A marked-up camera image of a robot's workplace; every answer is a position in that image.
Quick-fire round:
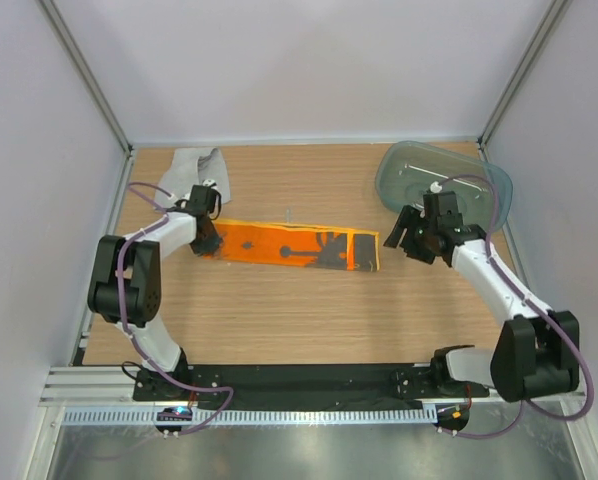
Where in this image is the aluminium frame rail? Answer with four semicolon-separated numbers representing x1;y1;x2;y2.
40;366;134;406

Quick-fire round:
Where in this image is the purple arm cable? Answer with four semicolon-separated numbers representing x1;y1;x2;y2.
116;180;235;437
428;173;596;440

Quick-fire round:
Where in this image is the orange yellow grey giraffe towel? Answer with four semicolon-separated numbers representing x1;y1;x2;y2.
210;219;380;272

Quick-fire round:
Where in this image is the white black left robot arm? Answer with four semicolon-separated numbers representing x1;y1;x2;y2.
87;180;225;400

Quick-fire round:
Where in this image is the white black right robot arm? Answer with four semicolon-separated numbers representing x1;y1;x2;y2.
384;191;579;402

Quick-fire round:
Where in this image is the aluminium corner post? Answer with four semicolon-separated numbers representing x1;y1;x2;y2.
477;0;571;152
38;0;134;157

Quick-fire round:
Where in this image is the teal transparent plastic tub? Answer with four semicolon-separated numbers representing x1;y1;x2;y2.
375;141;513;231

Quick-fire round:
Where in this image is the right aluminium corner post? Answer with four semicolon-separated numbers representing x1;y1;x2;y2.
477;0;571;152

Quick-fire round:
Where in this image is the left aluminium corner post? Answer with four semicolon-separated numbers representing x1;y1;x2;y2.
38;0;134;157

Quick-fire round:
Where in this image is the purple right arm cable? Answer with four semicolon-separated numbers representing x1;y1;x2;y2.
428;173;596;440

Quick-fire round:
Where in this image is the light grey panda towel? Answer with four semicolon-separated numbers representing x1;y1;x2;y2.
154;147;232;207

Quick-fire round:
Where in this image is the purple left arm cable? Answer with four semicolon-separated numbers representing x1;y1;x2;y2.
116;180;235;437

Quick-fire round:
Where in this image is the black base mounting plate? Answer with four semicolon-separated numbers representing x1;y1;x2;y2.
127;363;489;412

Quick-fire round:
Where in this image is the white slotted cable duct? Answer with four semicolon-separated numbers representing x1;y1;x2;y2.
62;404;437;428

